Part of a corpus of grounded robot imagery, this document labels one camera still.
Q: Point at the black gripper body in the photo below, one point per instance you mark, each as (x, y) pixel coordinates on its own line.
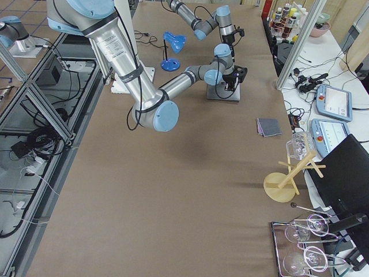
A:
(229, 78)
(228, 39)

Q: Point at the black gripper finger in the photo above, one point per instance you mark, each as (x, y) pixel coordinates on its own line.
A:
(229, 87)

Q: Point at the grey laptop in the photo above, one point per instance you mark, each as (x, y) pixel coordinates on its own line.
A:
(221, 93)

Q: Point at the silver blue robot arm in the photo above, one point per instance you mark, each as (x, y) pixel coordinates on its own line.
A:
(220, 18)
(101, 23)

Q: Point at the folded grey purple cloth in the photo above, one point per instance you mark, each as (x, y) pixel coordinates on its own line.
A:
(268, 127)

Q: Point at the blue desk lamp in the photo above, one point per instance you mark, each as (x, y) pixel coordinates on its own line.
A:
(177, 43)

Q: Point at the small black electronics box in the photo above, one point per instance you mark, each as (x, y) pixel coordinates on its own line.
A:
(294, 121)

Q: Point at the pink bowl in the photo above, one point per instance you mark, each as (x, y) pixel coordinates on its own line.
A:
(319, 30)

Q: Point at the clear glass mug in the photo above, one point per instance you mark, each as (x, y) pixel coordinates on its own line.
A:
(300, 144)

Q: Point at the green bowl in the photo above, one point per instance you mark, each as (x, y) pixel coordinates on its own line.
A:
(322, 18)

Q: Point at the upper teach pendant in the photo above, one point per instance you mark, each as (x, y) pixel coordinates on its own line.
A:
(335, 103)

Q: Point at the teach pendant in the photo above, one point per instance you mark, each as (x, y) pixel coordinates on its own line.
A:
(335, 103)
(327, 134)

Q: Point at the lower teach pendant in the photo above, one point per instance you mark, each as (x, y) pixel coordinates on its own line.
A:
(327, 134)

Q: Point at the wooden mug tree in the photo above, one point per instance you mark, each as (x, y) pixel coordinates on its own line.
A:
(281, 187)

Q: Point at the black monitor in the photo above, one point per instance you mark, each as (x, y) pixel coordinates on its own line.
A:
(344, 185)

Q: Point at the upper wine glass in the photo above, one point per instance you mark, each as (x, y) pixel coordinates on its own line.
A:
(301, 230)

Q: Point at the wine glass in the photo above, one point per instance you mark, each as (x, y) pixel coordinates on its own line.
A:
(301, 230)
(308, 262)

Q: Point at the metal glass rack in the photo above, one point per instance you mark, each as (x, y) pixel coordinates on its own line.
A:
(283, 247)

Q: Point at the lower wine glass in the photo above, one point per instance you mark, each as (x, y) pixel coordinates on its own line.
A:
(308, 262)

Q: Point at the black power adapter box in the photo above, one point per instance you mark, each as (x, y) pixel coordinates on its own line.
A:
(20, 149)

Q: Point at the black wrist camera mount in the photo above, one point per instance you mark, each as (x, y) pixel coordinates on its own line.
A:
(239, 73)

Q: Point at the aluminium frame post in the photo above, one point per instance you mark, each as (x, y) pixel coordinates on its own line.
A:
(307, 27)

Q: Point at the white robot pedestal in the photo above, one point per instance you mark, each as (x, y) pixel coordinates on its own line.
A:
(125, 13)

